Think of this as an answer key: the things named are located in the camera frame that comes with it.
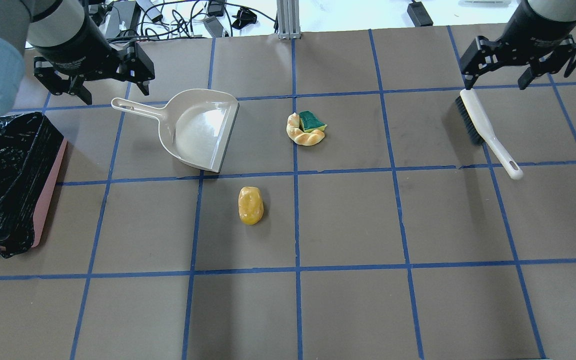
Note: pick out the black power adapter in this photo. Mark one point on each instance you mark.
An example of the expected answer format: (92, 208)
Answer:
(418, 14)

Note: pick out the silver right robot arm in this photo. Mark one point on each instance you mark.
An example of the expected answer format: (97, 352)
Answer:
(540, 36)

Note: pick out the pink trash bin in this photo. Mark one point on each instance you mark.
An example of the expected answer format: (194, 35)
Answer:
(42, 206)

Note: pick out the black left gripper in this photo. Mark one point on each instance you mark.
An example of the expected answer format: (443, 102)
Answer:
(75, 46)

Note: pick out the aluminium frame post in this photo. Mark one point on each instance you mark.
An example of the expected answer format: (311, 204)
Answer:
(287, 20)

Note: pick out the green yellow sponge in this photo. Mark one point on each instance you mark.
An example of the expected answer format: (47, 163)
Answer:
(309, 122)

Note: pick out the black bin liner bag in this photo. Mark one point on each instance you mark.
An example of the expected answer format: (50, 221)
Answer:
(29, 146)

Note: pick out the white hand brush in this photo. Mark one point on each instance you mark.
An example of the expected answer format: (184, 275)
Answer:
(480, 130)

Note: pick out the beige plastic dustpan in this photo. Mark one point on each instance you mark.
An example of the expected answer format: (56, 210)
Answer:
(194, 126)

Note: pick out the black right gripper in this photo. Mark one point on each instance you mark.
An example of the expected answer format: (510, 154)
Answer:
(534, 30)

